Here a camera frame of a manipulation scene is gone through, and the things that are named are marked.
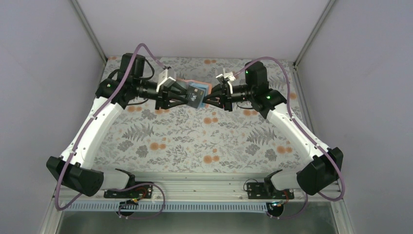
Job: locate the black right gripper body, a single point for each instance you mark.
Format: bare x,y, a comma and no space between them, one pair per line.
227,101

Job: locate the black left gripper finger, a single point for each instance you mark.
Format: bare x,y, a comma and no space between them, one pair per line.
175,102
176,90

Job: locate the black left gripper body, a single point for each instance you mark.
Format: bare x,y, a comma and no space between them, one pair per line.
161,97

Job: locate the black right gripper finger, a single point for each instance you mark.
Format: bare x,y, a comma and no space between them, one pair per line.
216,94
216,103

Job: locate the black VIP card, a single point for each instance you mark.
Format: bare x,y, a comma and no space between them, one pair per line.
195,95

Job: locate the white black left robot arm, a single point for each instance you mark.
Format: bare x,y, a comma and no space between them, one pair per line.
73,168

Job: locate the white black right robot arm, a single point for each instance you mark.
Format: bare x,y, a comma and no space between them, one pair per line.
322,163

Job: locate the floral patterned table mat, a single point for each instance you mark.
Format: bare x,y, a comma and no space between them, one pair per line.
184,139

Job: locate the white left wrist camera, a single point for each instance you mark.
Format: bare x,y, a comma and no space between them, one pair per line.
165,79

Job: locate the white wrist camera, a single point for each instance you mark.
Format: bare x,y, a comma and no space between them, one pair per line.
165,79
225,76

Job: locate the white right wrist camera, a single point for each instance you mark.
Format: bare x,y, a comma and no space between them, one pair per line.
225,76

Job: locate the aluminium mounting rail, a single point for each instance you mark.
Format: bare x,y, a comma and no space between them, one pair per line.
202,187

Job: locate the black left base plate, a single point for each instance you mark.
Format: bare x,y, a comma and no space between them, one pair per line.
144,190

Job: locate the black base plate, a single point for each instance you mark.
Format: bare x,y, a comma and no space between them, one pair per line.
144,190
258,190

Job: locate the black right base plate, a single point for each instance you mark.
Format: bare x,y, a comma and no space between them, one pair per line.
258,190

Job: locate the grey slotted cable duct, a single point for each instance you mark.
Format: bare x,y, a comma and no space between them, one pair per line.
152,206

